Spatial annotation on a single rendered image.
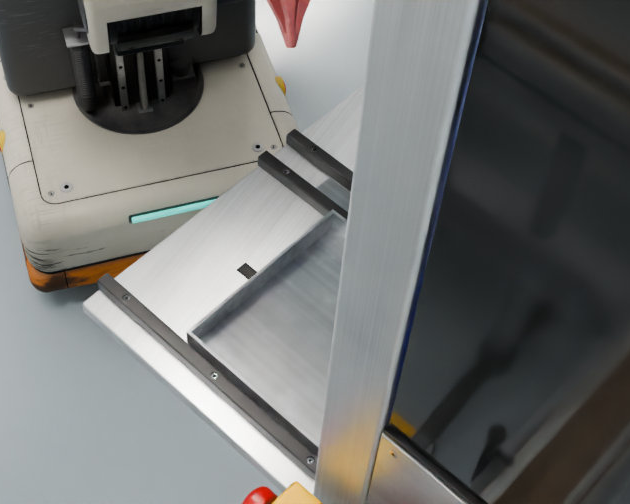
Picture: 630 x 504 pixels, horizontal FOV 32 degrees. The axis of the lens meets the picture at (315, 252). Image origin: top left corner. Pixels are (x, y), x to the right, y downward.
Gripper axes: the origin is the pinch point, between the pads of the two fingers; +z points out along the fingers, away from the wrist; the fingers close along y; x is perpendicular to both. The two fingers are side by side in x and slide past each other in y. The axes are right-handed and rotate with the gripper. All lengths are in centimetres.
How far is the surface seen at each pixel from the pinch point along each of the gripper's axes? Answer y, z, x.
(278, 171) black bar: 7.1, 16.2, 27.0
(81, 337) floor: -7, 56, 120
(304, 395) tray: 2.1, 41.3, 6.2
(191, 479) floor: 8, 81, 92
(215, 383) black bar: -8.1, 39.1, 8.6
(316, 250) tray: 9.2, 26.2, 19.2
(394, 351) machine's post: -7.2, 24.9, -40.1
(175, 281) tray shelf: -9.1, 28.8, 21.8
